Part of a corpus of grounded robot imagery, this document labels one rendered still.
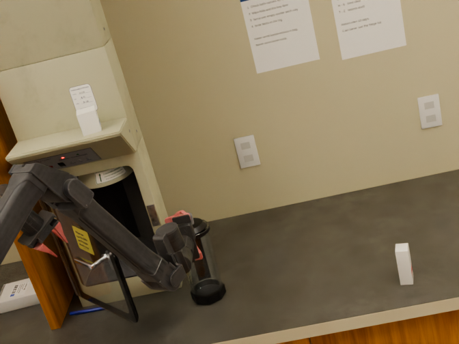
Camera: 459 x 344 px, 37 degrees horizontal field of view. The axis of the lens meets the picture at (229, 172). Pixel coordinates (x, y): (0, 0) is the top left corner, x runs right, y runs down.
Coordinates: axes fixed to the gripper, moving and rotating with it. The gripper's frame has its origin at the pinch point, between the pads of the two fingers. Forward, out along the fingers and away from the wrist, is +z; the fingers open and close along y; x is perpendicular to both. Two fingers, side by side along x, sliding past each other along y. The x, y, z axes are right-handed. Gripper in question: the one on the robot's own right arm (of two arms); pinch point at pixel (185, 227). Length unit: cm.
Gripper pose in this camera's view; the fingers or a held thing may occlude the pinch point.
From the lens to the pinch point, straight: 190.2
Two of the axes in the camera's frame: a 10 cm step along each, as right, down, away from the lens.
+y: -2.5, -8.9, -3.9
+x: -9.7, 2.2, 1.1
